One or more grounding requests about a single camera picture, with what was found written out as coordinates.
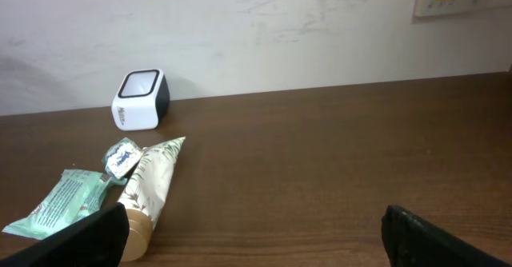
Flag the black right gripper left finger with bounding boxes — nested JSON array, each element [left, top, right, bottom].
[[1, 203, 129, 267]]

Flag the white barcode scanner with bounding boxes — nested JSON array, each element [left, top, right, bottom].
[[111, 69, 170, 131]]

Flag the mint green wipes packet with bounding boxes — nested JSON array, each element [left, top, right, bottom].
[[2, 169, 127, 240]]

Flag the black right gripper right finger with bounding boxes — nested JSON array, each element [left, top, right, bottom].
[[381, 205, 511, 267]]

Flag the small teal tissue pack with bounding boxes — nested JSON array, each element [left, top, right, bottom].
[[102, 137, 142, 179]]

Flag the white leafy cream tube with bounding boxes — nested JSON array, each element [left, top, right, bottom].
[[118, 137, 186, 261]]

